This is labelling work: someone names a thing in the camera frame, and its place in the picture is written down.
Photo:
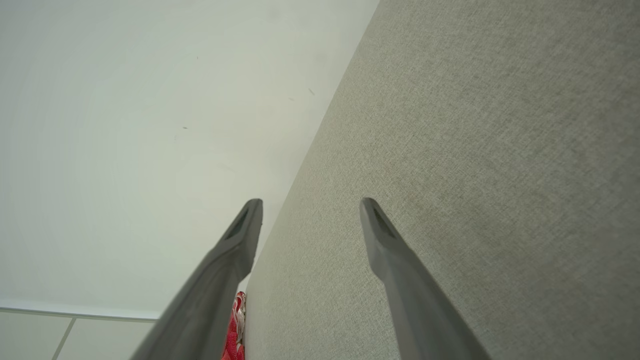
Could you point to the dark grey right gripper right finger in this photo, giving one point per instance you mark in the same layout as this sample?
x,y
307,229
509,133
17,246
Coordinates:
x,y
420,310

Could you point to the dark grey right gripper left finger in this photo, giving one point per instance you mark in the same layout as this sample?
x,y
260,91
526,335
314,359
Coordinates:
x,y
210,300

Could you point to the red and white t-shirt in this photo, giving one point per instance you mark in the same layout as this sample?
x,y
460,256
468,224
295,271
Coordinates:
x,y
233,337

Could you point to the grey fabric sofa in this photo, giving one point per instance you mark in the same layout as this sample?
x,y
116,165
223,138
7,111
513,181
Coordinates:
x,y
500,150

